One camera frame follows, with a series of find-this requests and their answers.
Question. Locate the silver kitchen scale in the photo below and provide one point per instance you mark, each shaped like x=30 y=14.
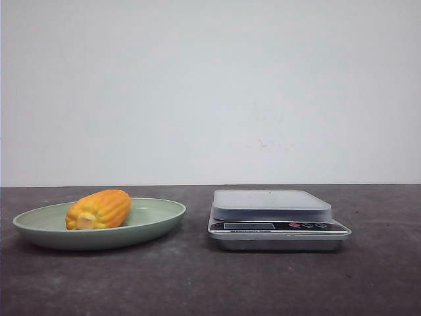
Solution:
x=274 y=220

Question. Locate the green plate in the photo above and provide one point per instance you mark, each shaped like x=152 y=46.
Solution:
x=149 y=218

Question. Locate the yellow corn cob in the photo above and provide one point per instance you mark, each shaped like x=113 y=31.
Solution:
x=104 y=209

